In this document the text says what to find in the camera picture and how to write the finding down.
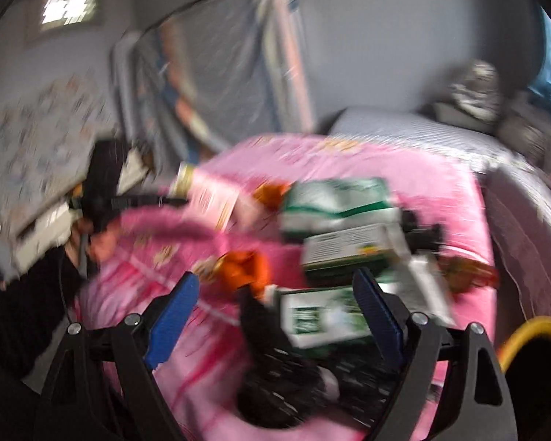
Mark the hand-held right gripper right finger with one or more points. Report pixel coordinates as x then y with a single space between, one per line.
379 319

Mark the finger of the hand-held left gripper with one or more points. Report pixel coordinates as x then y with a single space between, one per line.
151 201

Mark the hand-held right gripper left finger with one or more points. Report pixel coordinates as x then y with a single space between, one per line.
174 319

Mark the green white carton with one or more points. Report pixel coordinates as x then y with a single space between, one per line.
321 317

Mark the pink snack packet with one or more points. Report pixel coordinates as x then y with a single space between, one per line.
209 197

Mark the white green medicine box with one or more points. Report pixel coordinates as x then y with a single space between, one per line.
349 246

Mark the green white tissue pack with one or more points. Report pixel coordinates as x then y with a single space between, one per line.
335 202

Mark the yellow rimmed bin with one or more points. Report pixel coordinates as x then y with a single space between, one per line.
535 330

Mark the person's left forearm black sleeve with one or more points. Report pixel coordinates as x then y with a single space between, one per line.
23 312

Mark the person's left hand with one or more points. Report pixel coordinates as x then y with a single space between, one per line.
102 244

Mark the white wrapper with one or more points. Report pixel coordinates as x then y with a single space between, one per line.
424 285

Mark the cartoon printed cloth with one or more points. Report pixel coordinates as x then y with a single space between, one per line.
41 147

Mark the black plastic object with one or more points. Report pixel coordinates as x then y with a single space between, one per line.
422 232

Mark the grey wrapped board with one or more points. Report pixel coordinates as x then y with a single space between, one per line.
124 82

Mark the orange red packet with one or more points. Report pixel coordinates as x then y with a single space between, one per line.
468 273

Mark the pink floral blanket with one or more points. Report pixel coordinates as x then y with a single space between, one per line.
422 183

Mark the plastic wrapped mattress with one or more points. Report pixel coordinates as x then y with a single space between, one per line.
229 69

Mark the pale quilted lace cover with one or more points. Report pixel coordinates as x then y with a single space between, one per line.
528 239

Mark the white louvred window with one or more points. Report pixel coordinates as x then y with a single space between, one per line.
66 11

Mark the grey quilted bed cover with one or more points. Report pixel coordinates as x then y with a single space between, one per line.
395 128

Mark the beige pillow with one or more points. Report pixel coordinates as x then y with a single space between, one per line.
445 110

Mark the white plush cushion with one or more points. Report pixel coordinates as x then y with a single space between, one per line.
528 124

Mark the plush tiger in plastic bag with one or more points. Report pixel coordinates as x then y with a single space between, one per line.
476 87

